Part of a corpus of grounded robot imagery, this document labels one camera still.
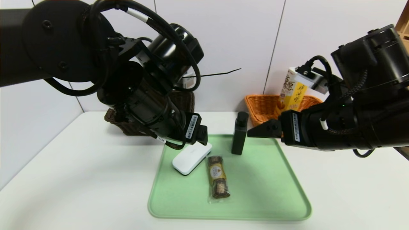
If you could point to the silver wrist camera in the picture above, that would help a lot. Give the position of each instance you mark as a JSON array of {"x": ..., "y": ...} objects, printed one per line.
[
  {"x": 189, "y": 83},
  {"x": 314, "y": 83}
]

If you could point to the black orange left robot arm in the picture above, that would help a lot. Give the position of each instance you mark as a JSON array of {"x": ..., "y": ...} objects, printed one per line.
[{"x": 64, "y": 41}]

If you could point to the black rectangular bottle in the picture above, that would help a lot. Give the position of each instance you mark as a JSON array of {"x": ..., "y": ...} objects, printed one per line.
[{"x": 239, "y": 137}]

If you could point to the light green plastic tray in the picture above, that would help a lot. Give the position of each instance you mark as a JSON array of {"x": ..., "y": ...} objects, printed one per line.
[{"x": 255, "y": 191}]

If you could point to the white rounded plastic case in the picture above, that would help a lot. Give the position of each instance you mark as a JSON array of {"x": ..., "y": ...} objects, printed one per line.
[{"x": 188, "y": 159}]

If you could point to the orange wicker basket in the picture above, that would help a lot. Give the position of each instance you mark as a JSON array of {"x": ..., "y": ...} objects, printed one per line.
[{"x": 260, "y": 108}]

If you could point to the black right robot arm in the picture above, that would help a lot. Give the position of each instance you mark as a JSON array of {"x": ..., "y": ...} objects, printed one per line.
[{"x": 367, "y": 121}]

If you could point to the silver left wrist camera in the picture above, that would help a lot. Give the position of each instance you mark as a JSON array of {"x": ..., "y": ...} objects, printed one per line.
[{"x": 189, "y": 83}]

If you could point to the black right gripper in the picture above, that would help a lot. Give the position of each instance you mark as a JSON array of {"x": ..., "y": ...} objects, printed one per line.
[{"x": 293, "y": 127}]

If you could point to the wooden shelf unit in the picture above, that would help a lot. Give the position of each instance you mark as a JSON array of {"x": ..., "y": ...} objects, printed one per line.
[{"x": 405, "y": 19}]

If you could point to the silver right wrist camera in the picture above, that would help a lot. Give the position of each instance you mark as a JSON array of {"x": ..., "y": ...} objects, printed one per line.
[{"x": 314, "y": 83}]

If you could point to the chocolate pack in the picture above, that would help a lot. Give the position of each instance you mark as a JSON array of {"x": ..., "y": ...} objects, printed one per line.
[{"x": 218, "y": 179}]

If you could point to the yellow chips box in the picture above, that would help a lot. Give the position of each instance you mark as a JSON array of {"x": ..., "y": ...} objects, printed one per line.
[{"x": 289, "y": 95}]

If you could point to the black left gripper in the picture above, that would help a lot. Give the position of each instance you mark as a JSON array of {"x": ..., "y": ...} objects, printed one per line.
[{"x": 192, "y": 126}]

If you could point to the dark brown wicker basket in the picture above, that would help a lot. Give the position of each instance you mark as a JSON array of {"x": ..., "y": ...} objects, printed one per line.
[{"x": 127, "y": 127}]

